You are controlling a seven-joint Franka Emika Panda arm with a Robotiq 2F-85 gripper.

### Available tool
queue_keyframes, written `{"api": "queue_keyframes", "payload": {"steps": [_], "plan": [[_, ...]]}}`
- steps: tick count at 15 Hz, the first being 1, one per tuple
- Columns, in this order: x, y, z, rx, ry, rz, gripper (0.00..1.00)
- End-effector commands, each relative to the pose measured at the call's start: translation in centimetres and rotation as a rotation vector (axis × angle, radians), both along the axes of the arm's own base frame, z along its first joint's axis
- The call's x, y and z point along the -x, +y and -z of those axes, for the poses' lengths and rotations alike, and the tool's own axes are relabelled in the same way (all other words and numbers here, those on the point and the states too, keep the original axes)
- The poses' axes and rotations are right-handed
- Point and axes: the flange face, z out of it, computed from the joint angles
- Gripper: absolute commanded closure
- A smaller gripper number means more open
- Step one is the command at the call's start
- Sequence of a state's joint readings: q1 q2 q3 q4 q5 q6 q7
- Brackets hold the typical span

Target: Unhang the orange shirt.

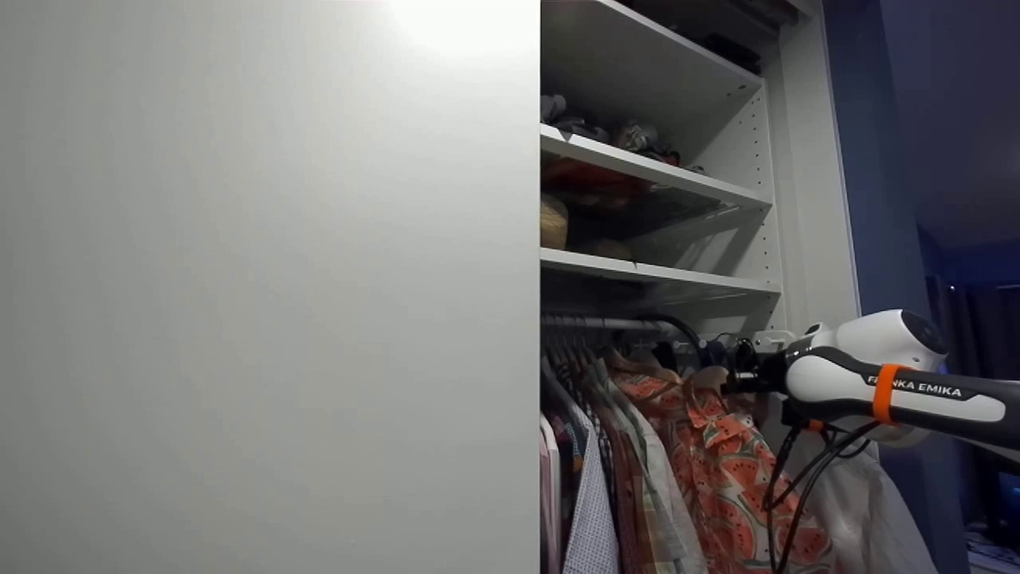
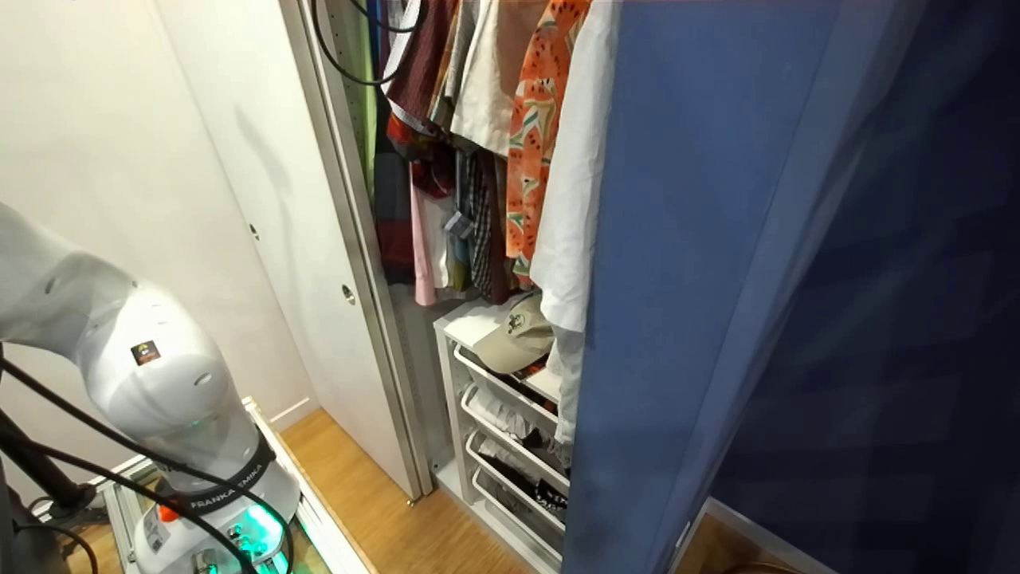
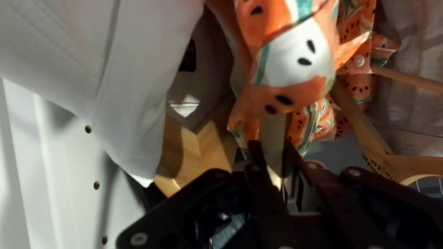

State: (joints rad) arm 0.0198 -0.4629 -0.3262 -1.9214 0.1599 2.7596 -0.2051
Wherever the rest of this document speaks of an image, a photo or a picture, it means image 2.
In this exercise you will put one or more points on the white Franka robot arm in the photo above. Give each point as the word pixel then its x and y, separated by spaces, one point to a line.
pixel 160 370

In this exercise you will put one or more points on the white shirt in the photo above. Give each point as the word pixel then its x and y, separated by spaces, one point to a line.
pixel 570 211

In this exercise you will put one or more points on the orange patterned shirt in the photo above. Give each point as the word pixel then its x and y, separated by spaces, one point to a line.
pixel 536 128

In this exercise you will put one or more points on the beige hanging shirt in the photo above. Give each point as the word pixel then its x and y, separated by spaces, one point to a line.
pixel 482 75

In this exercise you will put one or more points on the beige baseball cap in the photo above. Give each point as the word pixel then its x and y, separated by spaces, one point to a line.
pixel 515 340

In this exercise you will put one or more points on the dark patterned hanging garment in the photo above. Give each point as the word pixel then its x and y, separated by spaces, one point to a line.
pixel 482 228

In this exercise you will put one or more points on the pink hanging garment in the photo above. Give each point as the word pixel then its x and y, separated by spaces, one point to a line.
pixel 429 249

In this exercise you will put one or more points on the dark red hanging garment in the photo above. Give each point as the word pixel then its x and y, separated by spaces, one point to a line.
pixel 418 96

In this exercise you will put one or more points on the blue curtain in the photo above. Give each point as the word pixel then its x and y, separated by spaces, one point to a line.
pixel 743 298

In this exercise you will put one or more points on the white sliding closet door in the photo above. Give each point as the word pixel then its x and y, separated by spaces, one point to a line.
pixel 287 211

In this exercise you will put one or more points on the white robot platform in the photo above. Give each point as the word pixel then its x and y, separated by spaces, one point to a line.
pixel 321 514

